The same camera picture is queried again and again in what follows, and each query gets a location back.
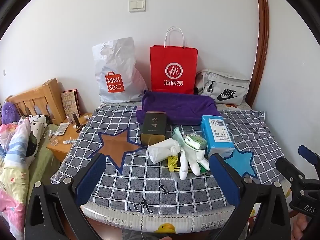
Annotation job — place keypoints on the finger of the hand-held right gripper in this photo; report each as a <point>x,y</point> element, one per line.
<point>287,166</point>
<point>304,151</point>

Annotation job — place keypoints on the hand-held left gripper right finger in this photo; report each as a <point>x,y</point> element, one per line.
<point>225,180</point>

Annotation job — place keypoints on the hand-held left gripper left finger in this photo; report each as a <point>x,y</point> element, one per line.
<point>91,177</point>

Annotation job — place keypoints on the white glove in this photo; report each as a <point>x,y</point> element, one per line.
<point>191,161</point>

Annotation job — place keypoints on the green wet wipes pack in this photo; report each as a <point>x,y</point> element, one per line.
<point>196,141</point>

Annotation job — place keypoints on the yellow mesh pouch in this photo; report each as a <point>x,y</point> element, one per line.
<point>173,162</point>

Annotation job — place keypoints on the light green face mask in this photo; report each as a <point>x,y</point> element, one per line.
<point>178,136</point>

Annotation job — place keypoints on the white knotted tissue bundle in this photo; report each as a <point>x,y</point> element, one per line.
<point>161,151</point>

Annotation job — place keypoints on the person's right hand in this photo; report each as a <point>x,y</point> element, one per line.
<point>300,227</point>

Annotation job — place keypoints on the wooden nightstand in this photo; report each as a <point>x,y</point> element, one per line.
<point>63,150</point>

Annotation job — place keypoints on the small white tube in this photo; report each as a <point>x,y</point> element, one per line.
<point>70,141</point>

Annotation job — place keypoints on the blue tissue box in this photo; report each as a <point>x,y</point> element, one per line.
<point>217,135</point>

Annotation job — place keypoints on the grey checked tablecloth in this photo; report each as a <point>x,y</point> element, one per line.
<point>140,180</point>

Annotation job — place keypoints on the green bed sheet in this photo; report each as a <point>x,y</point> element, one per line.
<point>45,160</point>

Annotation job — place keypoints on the clear drinking glass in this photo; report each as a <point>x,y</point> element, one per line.
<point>52,138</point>

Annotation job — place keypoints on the white cream tube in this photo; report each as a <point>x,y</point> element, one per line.
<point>62,129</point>

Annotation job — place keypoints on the dark lipstick tube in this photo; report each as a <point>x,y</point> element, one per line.
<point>76,120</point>

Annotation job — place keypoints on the black and white patterned pillow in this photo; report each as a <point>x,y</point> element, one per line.
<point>35,135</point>

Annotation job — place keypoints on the patterned hardcover notebook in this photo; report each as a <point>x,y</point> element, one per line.
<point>70,103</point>

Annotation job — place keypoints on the colourful printed quilt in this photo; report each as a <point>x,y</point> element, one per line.
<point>12,170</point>

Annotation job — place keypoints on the dark green tea tin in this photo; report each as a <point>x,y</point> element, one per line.
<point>153,127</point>

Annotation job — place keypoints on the purple towel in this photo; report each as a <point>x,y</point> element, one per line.
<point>180,103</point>

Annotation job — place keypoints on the grey waist bag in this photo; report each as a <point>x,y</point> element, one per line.
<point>222,86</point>

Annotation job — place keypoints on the wooden bed headboard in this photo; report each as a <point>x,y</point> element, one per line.
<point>37,100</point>

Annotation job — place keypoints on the purple plush toy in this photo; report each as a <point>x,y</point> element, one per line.
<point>10,112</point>

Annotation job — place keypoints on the white plastic shopping bag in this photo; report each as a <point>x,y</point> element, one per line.
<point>117,67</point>

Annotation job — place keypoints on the red paper shopping bag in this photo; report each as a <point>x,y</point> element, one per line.
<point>173,65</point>

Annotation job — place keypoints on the brown wooden door frame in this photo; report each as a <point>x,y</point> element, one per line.
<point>261,42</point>

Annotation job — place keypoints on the white wall socket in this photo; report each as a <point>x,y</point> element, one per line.
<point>4,72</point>

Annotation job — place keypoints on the white wall light switch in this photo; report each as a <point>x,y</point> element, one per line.
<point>136,5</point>

